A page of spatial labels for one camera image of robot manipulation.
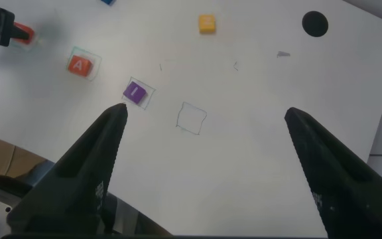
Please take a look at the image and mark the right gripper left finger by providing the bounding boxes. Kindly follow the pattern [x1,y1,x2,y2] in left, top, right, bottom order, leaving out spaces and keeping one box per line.
[7,103,129,235]

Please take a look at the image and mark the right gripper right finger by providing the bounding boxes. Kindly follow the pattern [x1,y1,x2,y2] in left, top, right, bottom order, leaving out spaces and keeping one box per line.
[284,106,382,239]

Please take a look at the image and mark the orange letter R block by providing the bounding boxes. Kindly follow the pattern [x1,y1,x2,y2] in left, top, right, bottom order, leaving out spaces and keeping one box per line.
[11,22,36,46]

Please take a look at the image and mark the yellow letter block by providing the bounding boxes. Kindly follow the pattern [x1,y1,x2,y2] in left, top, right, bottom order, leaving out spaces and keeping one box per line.
[198,14,216,35]

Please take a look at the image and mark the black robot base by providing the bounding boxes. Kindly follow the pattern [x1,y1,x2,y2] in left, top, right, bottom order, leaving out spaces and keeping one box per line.
[0,172,174,237]

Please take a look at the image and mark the orange letter A block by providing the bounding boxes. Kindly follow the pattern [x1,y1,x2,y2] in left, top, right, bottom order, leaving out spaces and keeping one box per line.
[66,54,94,78]

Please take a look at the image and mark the purple letter I block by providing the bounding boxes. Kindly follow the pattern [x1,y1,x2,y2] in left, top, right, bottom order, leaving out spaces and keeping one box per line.
[123,81,148,105]

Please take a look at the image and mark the black round cable hole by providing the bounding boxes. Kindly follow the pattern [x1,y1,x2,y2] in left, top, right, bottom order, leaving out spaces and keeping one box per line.
[302,11,329,38]

